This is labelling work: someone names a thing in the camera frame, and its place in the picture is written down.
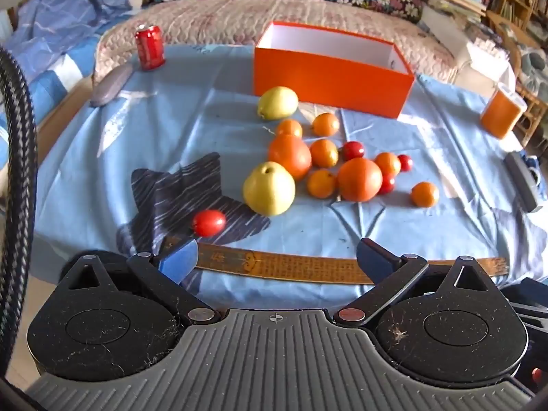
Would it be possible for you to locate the black braided cable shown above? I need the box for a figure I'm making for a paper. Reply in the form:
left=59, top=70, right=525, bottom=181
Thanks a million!
left=0, top=45, right=39, bottom=366

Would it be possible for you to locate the grey rectangular box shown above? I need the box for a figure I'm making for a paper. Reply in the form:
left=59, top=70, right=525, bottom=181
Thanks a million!
left=504, top=151, right=545, bottom=214

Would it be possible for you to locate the beige quilted cover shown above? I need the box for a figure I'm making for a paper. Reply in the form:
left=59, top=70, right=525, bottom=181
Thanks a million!
left=92, top=0, right=454, bottom=86

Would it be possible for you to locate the blue bedsheet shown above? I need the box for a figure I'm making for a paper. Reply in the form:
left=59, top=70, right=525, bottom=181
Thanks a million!
left=4, top=0, right=133, bottom=125

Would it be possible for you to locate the big yellow pear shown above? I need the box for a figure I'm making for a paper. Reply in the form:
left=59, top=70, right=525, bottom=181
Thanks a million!
left=242, top=161, right=297, bottom=217

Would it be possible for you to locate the orange cylindrical container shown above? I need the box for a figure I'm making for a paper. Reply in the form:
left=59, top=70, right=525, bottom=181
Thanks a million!
left=479, top=83, right=528, bottom=140

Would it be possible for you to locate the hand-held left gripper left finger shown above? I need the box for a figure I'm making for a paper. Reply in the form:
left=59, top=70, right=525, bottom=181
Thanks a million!
left=58, top=239, right=216, bottom=325

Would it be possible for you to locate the brown wooden ruler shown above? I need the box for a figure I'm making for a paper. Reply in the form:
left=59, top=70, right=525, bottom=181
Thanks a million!
left=165, top=235, right=510, bottom=285

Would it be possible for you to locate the red soda can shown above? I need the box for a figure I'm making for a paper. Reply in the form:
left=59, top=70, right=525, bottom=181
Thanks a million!
left=135, top=25, right=166, bottom=71

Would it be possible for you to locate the blue patterned mug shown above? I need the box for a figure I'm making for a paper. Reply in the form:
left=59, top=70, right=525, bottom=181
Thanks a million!
left=520, top=154, right=548, bottom=189

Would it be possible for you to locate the large orange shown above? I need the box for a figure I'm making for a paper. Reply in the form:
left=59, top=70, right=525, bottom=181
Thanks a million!
left=268, top=134, right=312, bottom=181
left=336, top=158, right=383, bottom=203

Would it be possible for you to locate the rattan chair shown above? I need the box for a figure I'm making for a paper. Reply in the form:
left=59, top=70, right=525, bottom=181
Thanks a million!
left=484, top=9, right=548, bottom=146

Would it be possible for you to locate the small yellow pear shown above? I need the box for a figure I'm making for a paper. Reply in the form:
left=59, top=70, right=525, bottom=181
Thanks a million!
left=257, top=86, right=299, bottom=121

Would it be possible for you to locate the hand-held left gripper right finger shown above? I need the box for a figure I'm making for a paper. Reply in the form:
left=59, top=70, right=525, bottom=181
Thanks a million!
left=335, top=238, right=509, bottom=325

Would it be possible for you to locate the white cloth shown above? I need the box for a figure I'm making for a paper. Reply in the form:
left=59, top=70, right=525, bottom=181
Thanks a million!
left=454, top=38, right=514, bottom=90

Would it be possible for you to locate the orange cardboard box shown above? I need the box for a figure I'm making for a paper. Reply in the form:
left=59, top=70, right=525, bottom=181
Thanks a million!
left=253, top=21, right=416, bottom=120

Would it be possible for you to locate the blue patterned chair cushion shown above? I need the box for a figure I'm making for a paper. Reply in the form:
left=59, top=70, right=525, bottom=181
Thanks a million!
left=516, top=45, right=548, bottom=95

